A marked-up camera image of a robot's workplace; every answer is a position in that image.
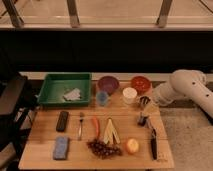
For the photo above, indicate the metal cup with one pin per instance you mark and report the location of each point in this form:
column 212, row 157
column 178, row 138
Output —
column 144, row 101

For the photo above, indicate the red bowl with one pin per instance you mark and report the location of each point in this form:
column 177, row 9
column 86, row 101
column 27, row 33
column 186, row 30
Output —
column 141, row 84

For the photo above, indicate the dark chair at left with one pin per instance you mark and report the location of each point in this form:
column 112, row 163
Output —
column 16, row 100

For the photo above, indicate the orange fruit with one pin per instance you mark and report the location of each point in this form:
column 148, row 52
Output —
column 132, row 146

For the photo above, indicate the green plastic tray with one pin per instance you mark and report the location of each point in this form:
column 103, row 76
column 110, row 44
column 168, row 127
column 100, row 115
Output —
column 56, row 85

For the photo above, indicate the black rectangular block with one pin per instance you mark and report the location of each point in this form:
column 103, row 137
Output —
column 62, row 121

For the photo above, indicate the orange carrot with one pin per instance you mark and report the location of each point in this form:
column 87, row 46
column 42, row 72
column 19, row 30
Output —
column 97, row 126

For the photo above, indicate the small black clip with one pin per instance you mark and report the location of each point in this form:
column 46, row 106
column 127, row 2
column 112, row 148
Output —
column 142, row 119

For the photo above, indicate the metal fork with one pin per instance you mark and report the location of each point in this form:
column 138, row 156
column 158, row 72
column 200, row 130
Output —
column 80, row 126

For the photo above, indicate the blue plastic cup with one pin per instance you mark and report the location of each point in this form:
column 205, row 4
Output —
column 102, row 98

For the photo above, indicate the crumpled white paper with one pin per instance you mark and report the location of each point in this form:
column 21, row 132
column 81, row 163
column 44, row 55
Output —
column 74, row 94

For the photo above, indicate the dark grape bunch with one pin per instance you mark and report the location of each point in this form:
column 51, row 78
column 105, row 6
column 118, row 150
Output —
column 102, row 150

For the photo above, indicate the blue sponge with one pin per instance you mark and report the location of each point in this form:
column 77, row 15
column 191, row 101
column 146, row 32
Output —
column 60, row 148

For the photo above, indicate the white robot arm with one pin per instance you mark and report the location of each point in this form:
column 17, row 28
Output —
column 189, row 83

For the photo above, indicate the white cup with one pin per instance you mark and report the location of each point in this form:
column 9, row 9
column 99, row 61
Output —
column 129, row 95

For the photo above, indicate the purple bowl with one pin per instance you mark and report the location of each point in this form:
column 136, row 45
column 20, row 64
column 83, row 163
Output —
column 108, row 83

